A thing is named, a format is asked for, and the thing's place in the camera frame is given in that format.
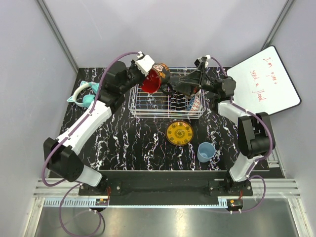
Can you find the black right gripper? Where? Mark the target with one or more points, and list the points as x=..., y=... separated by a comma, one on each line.
x=192, y=83

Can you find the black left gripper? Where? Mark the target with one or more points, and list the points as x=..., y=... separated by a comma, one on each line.
x=134, y=66

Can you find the blue triangle patterned bowl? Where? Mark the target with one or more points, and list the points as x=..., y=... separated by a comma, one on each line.
x=194, y=104

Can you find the red interior mug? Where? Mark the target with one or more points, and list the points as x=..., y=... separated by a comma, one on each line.
x=158, y=76

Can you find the white wire dish rack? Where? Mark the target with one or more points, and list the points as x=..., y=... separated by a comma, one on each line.
x=161, y=106

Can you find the yellow patterned plate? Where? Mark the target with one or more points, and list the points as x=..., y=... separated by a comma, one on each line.
x=179, y=133

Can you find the black floral square plate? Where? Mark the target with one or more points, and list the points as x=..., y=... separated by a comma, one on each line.
x=174, y=80

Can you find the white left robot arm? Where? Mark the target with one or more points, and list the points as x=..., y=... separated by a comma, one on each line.
x=62, y=154

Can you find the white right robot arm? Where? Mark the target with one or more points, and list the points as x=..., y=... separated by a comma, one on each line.
x=255, y=134

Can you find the brown patterned bowl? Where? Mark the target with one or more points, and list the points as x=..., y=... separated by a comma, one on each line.
x=196, y=93

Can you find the teal cat-ear headphones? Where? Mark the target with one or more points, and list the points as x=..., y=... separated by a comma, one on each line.
x=88, y=98

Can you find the light blue cup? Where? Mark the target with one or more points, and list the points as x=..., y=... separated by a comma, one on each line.
x=206, y=151

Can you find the white dry-erase board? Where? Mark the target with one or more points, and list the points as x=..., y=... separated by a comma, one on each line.
x=263, y=83

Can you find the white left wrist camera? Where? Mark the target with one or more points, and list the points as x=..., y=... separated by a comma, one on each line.
x=144, y=63

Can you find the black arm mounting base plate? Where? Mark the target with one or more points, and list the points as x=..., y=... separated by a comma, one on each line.
x=160, y=181

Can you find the aluminium front rail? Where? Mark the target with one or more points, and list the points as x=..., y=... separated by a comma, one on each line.
x=67, y=195

